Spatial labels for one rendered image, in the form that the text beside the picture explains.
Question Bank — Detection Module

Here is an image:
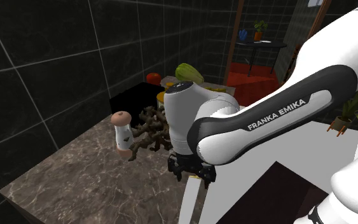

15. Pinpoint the black box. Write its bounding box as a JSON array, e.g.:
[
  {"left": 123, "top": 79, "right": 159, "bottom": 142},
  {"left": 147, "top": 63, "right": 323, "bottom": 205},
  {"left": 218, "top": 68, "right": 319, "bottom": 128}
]
[{"left": 109, "top": 81, "right": 166, "bottom": 129}]

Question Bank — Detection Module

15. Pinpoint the red tomato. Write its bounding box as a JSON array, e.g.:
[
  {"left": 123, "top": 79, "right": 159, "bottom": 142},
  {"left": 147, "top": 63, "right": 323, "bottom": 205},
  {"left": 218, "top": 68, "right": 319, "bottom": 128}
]
[{"left": 146, "top": 72, "right": 162, "bottom": 87}]

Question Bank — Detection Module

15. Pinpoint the white mill with tan cap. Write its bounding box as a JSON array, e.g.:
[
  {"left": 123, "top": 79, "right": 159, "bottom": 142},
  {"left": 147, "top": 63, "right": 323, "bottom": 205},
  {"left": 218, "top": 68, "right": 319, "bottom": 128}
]
[{"left": 110, "top": 110, "right": 135, "bottom": 158}]

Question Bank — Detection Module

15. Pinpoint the dark robot stand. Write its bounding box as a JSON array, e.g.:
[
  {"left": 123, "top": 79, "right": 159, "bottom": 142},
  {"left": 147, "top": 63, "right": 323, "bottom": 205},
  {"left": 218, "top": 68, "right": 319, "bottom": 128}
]
[{"left": 215, "top": 160, "right": 329, "bottom": 224}]

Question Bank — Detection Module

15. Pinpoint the brown gnarled root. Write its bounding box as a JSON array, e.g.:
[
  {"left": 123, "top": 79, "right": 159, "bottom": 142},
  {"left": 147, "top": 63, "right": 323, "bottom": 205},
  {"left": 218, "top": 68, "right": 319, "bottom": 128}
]
[{"left": 127, "top": 106, "right": 174, "bottom": 162}]

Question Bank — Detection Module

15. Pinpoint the green striped squash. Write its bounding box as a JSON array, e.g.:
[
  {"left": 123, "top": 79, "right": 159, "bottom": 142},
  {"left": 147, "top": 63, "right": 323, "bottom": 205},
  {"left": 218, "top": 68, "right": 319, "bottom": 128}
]
[{"left": 174, "top": 62, "right": 205, "bottom": 85}]

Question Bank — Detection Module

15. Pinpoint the round black table with plant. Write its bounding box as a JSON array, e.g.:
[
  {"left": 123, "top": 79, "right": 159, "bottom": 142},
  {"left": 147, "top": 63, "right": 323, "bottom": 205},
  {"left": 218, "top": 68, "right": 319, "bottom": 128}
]
[{"left": 235, "top": 19, "right": 288, "bottom": 78}]

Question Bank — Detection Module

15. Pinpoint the potted plant on orange legs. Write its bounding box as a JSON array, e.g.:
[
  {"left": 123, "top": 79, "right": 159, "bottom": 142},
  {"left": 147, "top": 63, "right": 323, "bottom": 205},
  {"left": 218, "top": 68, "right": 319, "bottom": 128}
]
[{"left": 326, "top": 84, "right": 358, "bottom": 138}]

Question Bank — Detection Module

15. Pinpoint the yellow orange jar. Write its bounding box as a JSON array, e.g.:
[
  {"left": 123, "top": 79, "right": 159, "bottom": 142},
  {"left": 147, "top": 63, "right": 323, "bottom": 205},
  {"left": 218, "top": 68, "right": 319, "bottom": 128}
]
[{"left": 156, "top": 91, "right": 167, "bottom": 110}]

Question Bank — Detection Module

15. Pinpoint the brown door frame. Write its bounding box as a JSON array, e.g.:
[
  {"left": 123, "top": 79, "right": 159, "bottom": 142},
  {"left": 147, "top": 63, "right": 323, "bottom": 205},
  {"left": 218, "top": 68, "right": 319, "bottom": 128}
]
[{"left": 223, "top": 0, "right": 245, "bottom": 87}]

